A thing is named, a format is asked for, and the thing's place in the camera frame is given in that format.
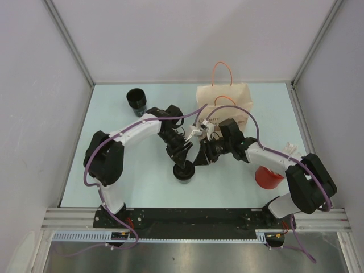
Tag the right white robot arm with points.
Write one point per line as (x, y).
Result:
(310, 184)

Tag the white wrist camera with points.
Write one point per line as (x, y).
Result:
(207, 129)
(194, 132)

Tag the red straw holder cup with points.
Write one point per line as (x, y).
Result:
(267, 179)

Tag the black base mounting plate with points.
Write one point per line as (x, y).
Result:
(201, 223)

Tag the dark translucent coffee cup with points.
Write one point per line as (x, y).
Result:
(184, 180)

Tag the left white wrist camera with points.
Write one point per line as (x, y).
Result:
(194, 132)

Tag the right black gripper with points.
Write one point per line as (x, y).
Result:
(205, 158)

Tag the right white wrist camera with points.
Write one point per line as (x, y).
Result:
(207, 129)

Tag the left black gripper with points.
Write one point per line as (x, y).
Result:
(179, 153)

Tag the paper takeout bag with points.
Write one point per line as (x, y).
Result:
(221, 102)

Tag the aluminium frame rail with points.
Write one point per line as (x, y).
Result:
(69, 219)

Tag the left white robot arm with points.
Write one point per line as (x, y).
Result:
(104, 157)

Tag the black coffee cup lid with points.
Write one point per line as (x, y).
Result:
(188, 171)

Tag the tall black tumbler cup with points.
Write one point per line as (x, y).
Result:
(137, 101)

